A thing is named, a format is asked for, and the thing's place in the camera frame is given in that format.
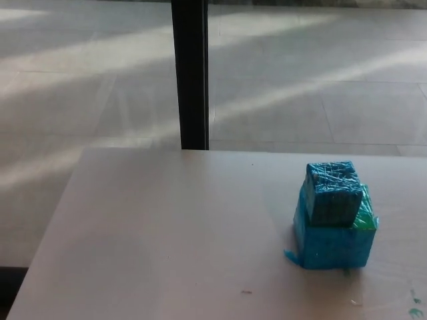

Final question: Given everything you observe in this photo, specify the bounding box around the small blue taped cube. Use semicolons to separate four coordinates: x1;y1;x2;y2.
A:
302;161;364;229

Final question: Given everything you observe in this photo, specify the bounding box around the big blue green taped cube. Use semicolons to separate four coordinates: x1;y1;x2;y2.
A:
283;183;381;270

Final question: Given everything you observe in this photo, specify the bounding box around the black vertical window post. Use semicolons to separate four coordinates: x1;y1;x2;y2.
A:
170;0;210;151

